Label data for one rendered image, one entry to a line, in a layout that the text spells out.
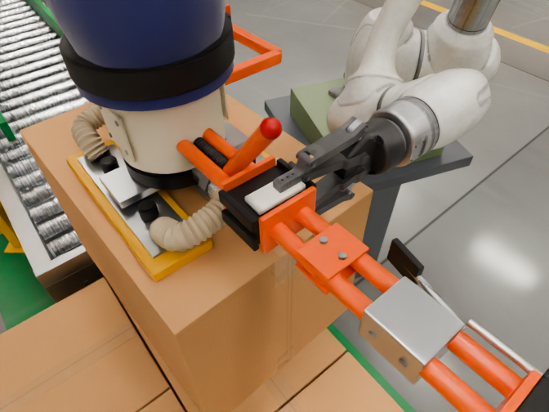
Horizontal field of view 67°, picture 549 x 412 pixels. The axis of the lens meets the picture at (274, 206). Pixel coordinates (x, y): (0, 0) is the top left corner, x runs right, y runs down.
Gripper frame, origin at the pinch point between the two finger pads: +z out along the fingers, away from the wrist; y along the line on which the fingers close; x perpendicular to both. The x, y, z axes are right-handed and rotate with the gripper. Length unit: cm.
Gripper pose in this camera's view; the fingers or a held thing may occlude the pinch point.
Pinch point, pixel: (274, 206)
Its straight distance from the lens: 50.7
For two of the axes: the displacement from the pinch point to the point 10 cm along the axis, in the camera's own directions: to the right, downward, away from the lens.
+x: -6.2, -5.8, 5.3
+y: 0.0, 6.8, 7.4
